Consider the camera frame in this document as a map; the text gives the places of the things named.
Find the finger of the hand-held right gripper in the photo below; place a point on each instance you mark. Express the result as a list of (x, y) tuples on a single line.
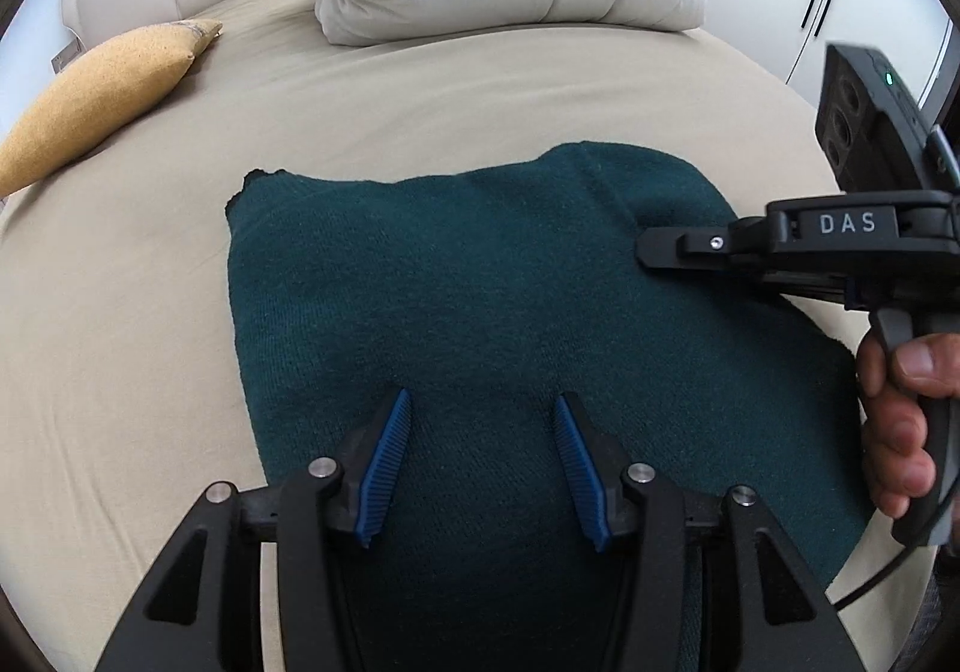
[(697, 243)]

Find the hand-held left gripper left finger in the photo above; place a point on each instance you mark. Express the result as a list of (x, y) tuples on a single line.
[(382, 469)]

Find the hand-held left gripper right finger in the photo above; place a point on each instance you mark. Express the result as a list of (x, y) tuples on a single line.
[(581, 469)]

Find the dark green sweater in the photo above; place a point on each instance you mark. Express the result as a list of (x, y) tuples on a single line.
[(487, 282)]

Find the person's right hand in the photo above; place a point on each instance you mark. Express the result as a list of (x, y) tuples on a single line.
[(896, 432)]

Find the bed with beige sheet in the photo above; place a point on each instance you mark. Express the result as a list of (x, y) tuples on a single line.
[(150, 312)]

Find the yellow pillow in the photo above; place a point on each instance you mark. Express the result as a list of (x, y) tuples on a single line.
[(97, 102)]

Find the wall switch plate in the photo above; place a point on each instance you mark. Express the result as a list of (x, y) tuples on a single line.
[(67, 57)]

